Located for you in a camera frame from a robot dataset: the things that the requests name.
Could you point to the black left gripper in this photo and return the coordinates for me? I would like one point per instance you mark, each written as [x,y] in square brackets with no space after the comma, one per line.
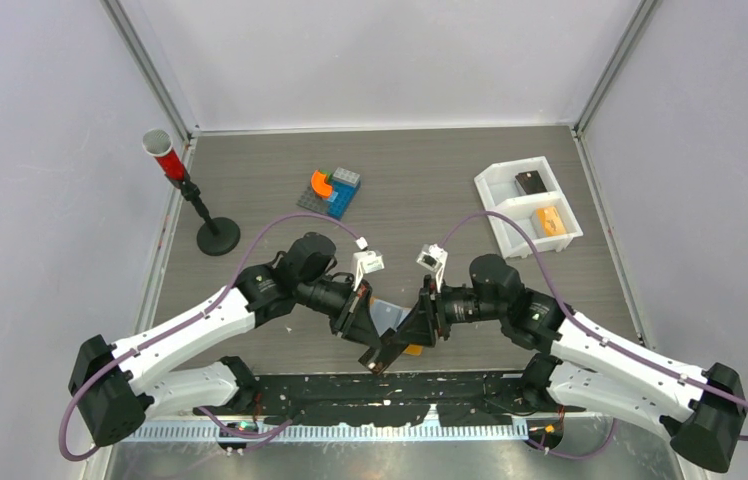
[357,324]

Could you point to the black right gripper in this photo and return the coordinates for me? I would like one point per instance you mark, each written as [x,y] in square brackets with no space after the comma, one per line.
[418,326]

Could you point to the orange leather card holder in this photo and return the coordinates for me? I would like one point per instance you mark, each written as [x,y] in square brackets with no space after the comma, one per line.
[386,315]

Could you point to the black credit card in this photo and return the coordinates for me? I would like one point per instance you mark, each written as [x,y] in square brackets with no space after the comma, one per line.
[530,183]
[376,360]

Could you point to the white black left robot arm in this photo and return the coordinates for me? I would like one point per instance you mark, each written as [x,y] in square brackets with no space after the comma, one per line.
[116,387]

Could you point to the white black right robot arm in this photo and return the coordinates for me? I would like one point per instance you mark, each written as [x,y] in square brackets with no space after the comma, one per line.
[578,363]

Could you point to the orange credit card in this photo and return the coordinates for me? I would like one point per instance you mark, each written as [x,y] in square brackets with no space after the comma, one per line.
[547,222]

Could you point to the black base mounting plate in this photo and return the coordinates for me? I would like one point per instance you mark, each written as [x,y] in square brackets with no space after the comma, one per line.
[469,398]

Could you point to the toy brick assembly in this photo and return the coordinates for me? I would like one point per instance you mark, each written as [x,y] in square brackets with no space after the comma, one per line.
[330,193]

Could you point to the black microphone stand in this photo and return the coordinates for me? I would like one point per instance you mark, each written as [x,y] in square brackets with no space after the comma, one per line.
[218,235]

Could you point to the white plastic divided bin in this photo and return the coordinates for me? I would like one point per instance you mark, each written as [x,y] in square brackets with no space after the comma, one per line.
[498,192]

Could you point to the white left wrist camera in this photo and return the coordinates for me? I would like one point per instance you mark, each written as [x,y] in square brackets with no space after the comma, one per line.
[365,262]

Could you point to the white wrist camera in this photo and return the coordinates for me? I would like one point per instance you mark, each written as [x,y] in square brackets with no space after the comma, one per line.
[434,258]
[365,262]

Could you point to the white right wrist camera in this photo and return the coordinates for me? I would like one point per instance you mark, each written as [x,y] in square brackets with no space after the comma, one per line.
[434,258]

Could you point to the white slotted cable duct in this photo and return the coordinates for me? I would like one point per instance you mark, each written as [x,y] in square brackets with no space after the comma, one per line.
[426,431]

